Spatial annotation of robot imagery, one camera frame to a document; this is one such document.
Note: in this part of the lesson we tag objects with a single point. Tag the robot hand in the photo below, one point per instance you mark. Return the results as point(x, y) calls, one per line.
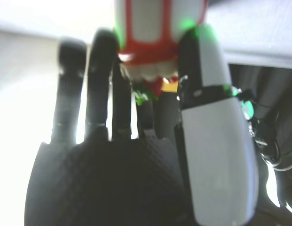
point(117, 179)

